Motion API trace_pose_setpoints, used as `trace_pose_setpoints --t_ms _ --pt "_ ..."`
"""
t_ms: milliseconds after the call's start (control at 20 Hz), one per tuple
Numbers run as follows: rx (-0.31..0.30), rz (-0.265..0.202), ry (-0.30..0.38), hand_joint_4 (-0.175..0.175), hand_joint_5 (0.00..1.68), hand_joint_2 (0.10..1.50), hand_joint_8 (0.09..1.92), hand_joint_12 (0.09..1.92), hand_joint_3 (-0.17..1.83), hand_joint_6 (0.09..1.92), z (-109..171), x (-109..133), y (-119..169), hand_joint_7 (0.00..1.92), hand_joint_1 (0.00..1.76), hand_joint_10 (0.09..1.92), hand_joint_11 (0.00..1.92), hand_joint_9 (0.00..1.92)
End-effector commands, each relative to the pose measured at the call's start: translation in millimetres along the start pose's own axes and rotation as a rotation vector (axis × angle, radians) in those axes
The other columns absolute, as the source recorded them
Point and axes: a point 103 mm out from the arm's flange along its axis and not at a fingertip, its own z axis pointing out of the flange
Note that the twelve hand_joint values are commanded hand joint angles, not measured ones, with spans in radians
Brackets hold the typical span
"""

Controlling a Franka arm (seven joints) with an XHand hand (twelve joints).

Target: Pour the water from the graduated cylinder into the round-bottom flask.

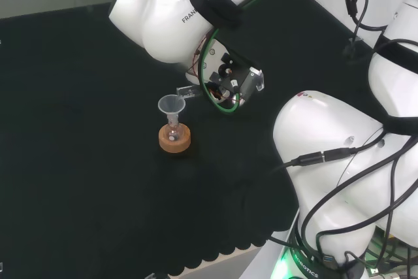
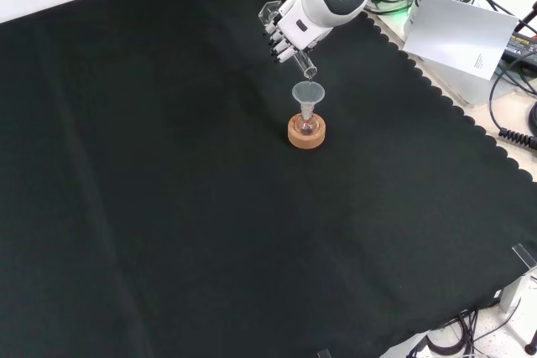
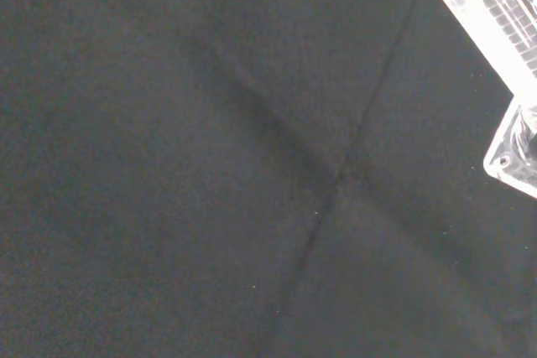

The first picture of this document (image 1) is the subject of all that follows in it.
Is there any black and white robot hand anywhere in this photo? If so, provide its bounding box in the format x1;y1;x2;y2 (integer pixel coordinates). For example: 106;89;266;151
185;39;264;116

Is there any clear graduated cylinder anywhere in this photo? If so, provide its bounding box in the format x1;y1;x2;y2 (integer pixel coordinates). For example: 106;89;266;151
175;67;265;101

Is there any small round-bottom glass flask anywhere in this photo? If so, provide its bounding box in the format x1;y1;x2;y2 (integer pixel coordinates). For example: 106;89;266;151
165;119;181;143

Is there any clear plastic funnel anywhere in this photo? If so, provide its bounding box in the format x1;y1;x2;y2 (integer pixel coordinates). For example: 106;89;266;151
157;94;187;123

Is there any black bench cloth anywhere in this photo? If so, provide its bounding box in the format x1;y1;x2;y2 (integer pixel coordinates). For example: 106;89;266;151
0;0;418;276

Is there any green cable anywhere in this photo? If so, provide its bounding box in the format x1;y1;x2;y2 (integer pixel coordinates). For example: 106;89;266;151
198;0;295;116

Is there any cork ring stand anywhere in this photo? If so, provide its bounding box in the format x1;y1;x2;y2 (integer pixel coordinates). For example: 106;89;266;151
158;123;192;154

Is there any black usb cable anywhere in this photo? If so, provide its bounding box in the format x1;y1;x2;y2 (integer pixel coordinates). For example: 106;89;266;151
270;147;361;173

